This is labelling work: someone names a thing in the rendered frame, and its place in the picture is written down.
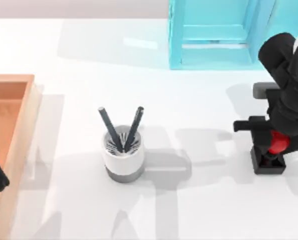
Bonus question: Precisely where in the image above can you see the red and black stamp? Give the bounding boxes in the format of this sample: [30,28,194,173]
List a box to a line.
[250,130,290,176]

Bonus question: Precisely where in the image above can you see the grey rounded box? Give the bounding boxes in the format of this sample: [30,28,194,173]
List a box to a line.
[252,81,280,100]

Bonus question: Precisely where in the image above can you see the light blue rack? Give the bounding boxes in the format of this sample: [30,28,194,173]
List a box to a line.
[167,0,298,71]

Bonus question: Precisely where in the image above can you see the dark grey pen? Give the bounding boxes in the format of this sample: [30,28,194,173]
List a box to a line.
[97,106,126,154]
[123,106,145,152]

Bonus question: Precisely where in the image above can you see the white and grey pen holder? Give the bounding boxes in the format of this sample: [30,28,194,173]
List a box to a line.
[102,124,146,184]

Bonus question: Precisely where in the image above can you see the salmon shallow box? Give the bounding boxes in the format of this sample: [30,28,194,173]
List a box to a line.
[0,74,43,240]

